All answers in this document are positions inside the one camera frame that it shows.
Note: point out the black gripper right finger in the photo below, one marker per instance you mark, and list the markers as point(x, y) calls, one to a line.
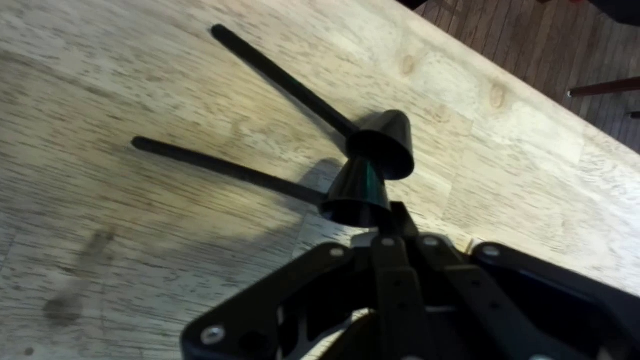
point(517, 306)

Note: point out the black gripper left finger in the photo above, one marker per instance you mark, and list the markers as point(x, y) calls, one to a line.
point(369, 296)

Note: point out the black scoop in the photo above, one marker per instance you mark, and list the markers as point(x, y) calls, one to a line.
point(386, 136)
point(354, 198)

